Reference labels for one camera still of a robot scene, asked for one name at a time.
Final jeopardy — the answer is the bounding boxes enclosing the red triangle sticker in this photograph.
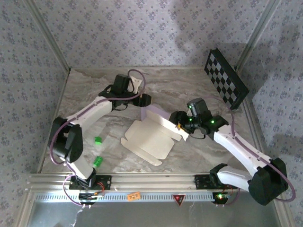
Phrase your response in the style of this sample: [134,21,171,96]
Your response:
[172,193,187,207]

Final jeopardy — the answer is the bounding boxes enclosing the black and white checkerboard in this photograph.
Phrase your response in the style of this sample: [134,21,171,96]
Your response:
[204,48,250,111]

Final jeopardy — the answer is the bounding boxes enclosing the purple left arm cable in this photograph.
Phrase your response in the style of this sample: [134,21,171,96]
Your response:
[48,69,146,209]

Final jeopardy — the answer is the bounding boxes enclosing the green ribbed connector block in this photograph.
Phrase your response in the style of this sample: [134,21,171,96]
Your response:
[92,156,105,168]

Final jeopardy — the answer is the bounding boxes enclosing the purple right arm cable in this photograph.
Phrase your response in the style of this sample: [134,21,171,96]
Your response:
[203,96,296,206]

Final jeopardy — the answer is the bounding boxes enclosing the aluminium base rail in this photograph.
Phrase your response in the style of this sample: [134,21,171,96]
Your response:
[26,172,284,191]

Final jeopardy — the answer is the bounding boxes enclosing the grey metal panel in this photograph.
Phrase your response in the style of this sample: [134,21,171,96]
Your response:
[28,202,285,227]

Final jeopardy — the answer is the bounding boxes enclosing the aluminium frame post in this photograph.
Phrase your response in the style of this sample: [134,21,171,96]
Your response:
[236,0,283,70]
[23,0,72,73]

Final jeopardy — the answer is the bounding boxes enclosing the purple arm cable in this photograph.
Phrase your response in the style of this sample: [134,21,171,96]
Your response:
[48,69,146,209]
[203,96,296,206]

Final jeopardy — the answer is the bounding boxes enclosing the aluminium table side rail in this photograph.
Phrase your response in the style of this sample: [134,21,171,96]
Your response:
[243,98,267,157]
[36,68,71,175]

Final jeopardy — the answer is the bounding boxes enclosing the lavender and white paper box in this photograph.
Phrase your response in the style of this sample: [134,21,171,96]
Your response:
[120,105,190,166]

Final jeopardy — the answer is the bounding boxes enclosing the orange label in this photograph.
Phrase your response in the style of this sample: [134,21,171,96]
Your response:
[127,192,141,202]

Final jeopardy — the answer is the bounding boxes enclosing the grey slotted cable duct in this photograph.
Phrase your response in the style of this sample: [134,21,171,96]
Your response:
[33,192,215,203]

